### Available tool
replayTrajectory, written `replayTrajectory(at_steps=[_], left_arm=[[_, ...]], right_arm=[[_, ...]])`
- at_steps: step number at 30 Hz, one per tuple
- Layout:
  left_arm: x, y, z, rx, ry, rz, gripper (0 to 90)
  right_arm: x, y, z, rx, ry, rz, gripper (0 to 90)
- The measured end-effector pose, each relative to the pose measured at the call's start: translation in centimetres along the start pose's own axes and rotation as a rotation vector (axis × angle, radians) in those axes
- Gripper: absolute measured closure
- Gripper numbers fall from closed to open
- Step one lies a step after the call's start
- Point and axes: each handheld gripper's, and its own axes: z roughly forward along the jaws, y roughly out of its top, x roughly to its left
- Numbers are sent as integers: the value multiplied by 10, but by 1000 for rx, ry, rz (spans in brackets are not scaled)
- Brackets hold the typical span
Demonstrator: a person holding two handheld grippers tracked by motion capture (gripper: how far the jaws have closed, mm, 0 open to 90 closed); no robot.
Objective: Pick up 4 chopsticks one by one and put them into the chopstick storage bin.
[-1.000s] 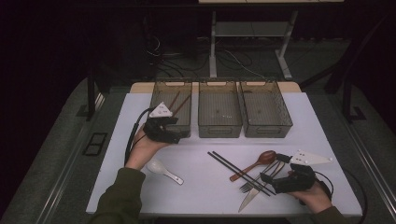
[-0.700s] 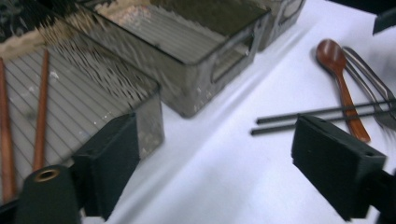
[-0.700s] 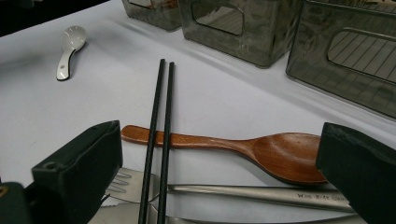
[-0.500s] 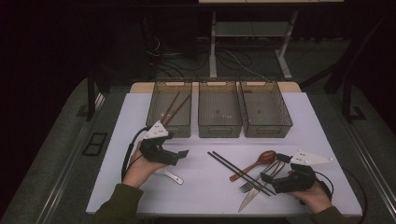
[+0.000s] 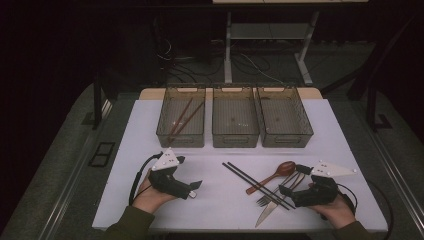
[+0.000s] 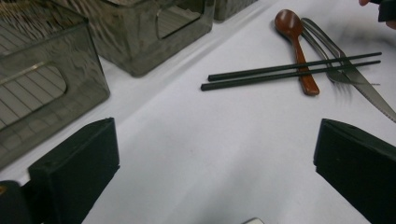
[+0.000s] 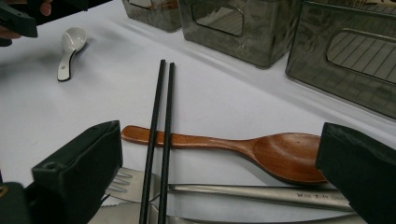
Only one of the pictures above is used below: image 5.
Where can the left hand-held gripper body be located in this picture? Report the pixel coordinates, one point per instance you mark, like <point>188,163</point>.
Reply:
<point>166,181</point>

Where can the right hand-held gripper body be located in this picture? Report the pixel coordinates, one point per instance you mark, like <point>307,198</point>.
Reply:
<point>320,191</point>

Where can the silver metal fork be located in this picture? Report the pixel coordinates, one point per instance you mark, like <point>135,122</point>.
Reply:
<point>263,201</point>

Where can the transparent grey storage bin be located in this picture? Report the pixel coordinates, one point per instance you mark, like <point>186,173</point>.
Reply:
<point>285,116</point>
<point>235,116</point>
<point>181,133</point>

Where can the person's left hand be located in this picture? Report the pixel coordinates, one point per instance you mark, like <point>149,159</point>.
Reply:
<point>150,198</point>

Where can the person's right hand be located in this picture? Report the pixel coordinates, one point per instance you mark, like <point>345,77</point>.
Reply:
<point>336,211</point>

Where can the silver metal utensil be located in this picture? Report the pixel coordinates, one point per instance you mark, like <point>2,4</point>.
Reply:
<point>192,194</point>

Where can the brown wooden spoon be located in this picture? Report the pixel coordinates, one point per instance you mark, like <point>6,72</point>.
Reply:
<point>286,168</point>

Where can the silver table knife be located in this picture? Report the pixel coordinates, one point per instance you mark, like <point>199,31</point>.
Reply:
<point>266,213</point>

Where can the black metal stand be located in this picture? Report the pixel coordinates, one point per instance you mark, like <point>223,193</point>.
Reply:
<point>371,106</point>
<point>97,106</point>

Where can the black slanted stand leg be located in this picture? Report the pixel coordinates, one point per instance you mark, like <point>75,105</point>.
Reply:
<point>366,76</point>

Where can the white metal desk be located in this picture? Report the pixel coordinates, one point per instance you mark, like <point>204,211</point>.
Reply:
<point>228,50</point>

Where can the aluminium floor rail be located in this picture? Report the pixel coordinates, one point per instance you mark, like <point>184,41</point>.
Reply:
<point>396,173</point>
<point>71,186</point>

